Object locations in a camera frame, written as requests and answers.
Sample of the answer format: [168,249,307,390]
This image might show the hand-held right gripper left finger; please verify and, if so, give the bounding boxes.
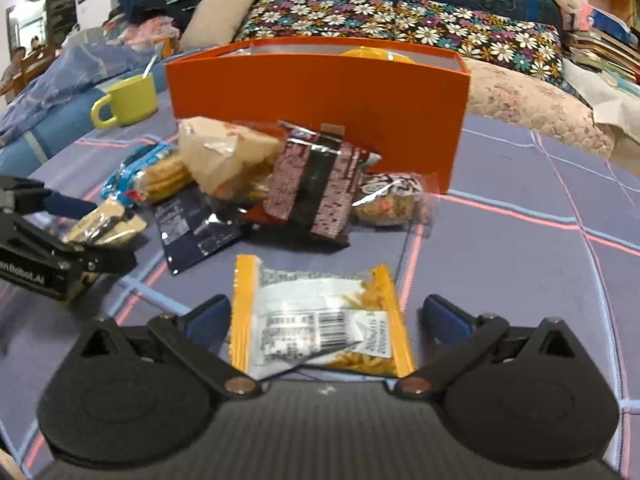
[80,294,258,402]

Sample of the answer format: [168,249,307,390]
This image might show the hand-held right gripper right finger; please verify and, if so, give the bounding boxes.
[390,295,576,401]

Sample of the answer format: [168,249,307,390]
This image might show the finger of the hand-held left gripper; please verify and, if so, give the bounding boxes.
[0,176,98,218]
[0,212,138,276]

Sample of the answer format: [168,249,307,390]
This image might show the beige cracker packet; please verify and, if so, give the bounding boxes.
[62,199,148,258]

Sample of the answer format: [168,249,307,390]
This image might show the yellow snack packet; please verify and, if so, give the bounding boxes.
[229,254,417,380]

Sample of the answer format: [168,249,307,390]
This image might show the orange box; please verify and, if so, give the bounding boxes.
[165,36,471,195]

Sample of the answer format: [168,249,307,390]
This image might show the blue snack packet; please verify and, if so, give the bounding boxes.
[100,144,173,208]

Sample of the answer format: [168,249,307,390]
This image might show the blue plaid tablecloth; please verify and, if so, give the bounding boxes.
[0,122,640,480]

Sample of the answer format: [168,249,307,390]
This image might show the navy snack packet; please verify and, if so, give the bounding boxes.
[152,187,246,276]

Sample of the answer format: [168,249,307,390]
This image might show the round cracker packet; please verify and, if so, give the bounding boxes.
[135,152,193,203]

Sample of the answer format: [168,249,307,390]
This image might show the blue plaid bedding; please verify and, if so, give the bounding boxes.
[0,30,171,171]

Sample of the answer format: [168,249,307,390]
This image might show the green mug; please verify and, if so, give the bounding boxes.
[90,74,160,129]

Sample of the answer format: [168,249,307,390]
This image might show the clear cookie packet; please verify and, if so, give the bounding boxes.
[350,171,438,228]

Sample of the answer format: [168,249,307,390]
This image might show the wooden chair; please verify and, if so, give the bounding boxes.
[20,45,63,91]

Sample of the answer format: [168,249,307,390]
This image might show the clear packet pale contents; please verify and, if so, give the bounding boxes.
[177,116,286,201]

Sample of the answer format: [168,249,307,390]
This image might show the metal spoon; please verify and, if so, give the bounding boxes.
[141,44,165,81]

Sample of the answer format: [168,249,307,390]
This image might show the dark red patterned snack packet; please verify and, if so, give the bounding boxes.
[262,120,383,248]

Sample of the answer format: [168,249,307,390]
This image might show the pink floral cloth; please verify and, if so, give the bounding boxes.
[102,16,181,56]

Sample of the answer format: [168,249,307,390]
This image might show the dark blue clothes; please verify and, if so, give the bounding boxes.
[117,0,201,26]

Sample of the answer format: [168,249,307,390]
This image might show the pink quilted cushion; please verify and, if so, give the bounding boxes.
[462,57,616,161]

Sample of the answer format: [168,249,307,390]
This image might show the beige pillow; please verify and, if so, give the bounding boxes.
[177,0,261,53]

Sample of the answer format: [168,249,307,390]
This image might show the yellow rounded packet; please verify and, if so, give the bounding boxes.
[340,46,416,64]

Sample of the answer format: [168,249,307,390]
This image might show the white cloth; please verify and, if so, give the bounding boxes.
[562,60,640,128]

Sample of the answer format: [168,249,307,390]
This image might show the floral cushion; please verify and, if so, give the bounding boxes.
[232,0,566,81]

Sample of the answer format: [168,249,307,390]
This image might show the stack of books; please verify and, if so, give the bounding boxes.
[562,0,640,86]

